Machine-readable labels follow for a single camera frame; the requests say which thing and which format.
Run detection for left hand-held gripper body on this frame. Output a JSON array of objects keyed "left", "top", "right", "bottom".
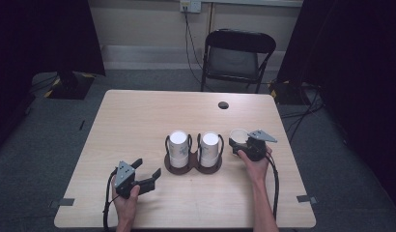
[{"left": 114, "top": 160, "right": 141, "bottom": 200}]

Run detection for printed white paper cup stack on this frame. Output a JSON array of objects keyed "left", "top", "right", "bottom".
[{"left": 168, "top": 130, "right": 190, "bottom": 169}]

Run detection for black curtain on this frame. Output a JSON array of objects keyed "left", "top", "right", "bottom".
[
  {"left": 0, "top": 0, "right": 106, "bottom": 153},
  {"left": 275, "top": 0, "right": 396, "bottom": 215}
]

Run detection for white wall power outlet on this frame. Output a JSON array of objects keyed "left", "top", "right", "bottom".
[{"left": 179, "top": 0, "right": 203, "bottom": 15}]

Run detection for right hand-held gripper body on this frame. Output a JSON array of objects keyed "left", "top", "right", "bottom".
[{"left": 239, "top": 129, "right": 278, "bottom": 161}]

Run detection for plain white paper cup stack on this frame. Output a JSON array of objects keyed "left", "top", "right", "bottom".
[{"left": 199, "top": 130, "right": 220, "bottom": 169}]

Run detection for black power cable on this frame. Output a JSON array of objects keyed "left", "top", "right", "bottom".
[{"left": 184, "top": 11, "right": 204, "bottom": 85}]

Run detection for hand-held gripper cable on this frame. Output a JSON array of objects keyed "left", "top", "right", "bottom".
[
  {"left": 101, "top": 169, "right": 119, "bottom": 232},
  {"left": 265, "top": 154, "right": 281, "bottom": 222}
]

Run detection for right hand-held gripper cable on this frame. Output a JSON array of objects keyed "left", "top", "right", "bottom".
[{"left": 265, "top": 154, "right": 281, "bottom": 222}]

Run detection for black stand base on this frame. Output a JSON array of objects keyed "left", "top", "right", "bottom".
[
  {"left": 269, "top": 78, "right": 317, "bottom": 106},
  {"left": 43, "top": 71, "right": 97, "bottom": 101}
]

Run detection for black floor cables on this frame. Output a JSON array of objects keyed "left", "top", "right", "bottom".
[{"left": 279, "top": 84, "right": 325, "bottom": 146}]

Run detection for person's left hand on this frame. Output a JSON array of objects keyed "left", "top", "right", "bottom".
[{"left": 111, "top": 178, "right": 141, "bottom": 224}]

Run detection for single white paper cup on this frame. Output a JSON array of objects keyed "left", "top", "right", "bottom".
[{"left": 229, "top": 128, "right": 251, "bottom": 158}]

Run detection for person's right hand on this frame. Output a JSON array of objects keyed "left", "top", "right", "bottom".
[{"left": 237, "top": 145, "right": 273, "bottom": 184}]

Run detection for gray tape strip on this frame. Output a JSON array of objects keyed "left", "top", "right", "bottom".
[
  {"left": 49, "top": 197, "right": 76, "bottom": 209},
  {"left": 296, "top": 194, "right": 319, "bottom": 205}
]

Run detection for dark brown double cup holder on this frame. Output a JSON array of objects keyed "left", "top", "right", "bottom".
[{"left": 163, "top": 132, "right": 226, "bottom": 176}]

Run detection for black folding chair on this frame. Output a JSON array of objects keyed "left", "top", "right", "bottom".
[{"left": 200, "top": 28, "right": 278, "bottom": 95}]

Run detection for left hand-held gripper cable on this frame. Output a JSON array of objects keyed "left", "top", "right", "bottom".
[{"left": 101, "top": 169, "right": 119, "bottom": 232}]

